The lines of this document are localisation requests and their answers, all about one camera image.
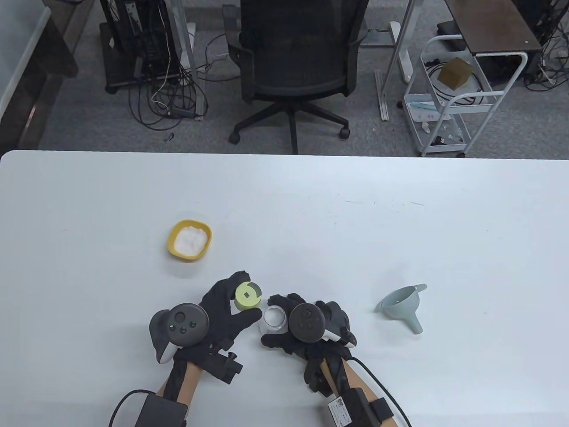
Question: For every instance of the person's right forearm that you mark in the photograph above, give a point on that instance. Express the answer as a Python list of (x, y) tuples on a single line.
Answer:
[(358, 378)]

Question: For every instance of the person's left hand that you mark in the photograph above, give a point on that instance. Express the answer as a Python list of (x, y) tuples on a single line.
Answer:
[(222, 307)]

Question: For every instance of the person's left forearm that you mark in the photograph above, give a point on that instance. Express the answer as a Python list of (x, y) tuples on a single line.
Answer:
[(189, 378)]

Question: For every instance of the white salt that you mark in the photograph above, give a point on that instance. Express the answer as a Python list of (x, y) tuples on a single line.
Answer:
[(191, 240)]

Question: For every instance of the black forearm battery pack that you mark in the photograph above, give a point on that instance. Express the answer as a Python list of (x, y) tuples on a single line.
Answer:
[(160, 411)]

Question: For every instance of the yellow-green press dispenser lid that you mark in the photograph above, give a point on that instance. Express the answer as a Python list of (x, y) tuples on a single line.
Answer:
[(247, 297)]

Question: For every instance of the white utility cart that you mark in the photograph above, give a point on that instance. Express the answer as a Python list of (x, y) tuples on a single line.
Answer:
[(444, 115)]

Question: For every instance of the dark brown wooden furniture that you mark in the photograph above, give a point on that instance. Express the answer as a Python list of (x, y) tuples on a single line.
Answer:
[(58, 58)]

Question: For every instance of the black labelled forearm pack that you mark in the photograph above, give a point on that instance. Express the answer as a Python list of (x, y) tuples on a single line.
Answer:
[(351, 409)]

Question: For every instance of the grey and white tracking controller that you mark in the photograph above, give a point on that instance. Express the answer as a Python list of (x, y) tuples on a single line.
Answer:
[(180, 327), (306, 322)]

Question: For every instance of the grey metal frame leg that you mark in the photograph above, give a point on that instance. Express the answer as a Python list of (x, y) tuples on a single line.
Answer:
[(189, 58)]

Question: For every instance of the grey metal desk leg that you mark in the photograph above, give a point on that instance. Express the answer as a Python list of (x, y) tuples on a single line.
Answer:
[(398, 49)]

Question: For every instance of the black mesh office chair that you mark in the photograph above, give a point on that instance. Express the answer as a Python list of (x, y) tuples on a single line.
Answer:
[(293, 58)]

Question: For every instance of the yellow bowl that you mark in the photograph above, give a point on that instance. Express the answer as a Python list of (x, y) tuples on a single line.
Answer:
[(171, 249)]

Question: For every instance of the brown wooden side tabletop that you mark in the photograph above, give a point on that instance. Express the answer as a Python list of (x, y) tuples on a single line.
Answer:
[(489, 26)]

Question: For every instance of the small clear glass jar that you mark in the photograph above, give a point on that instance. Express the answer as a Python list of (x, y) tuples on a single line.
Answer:
[(273, 320)]

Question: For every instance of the black flat box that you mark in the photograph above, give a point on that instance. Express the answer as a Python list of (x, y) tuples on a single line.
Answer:
[(449, 29)]

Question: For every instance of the person's right hand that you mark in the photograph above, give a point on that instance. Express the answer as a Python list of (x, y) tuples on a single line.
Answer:
[(284, 344)]

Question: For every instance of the grey-blue plastic funnel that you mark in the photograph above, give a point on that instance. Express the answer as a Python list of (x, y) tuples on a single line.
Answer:
[(400, 307)]

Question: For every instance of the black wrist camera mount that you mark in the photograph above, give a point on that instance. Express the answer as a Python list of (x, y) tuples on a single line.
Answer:
[(320, 378), (224, 367)]

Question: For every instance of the brown cardboard box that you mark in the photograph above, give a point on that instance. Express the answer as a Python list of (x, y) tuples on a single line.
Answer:
[(454, 73)]

